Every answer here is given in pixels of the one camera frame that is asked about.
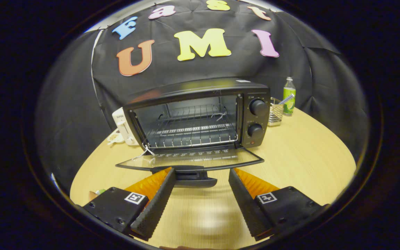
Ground black toaster oven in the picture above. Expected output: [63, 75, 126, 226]
[116, 77, 271, 189]

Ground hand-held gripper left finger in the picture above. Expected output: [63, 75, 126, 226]
[82, 167, 176, 241]

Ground white pop-up toaster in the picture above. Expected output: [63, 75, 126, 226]
[112, 107, 140, 146]

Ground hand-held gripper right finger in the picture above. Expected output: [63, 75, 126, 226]
[228, 168, 329, 242]

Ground clear wire basket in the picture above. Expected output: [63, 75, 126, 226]
[268, 97, 284, 126]

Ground small white condiment dish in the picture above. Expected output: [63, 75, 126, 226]
[107, 130, 126, 144]

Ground green label bottle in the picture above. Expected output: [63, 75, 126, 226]
[283, 77, 296, 116]

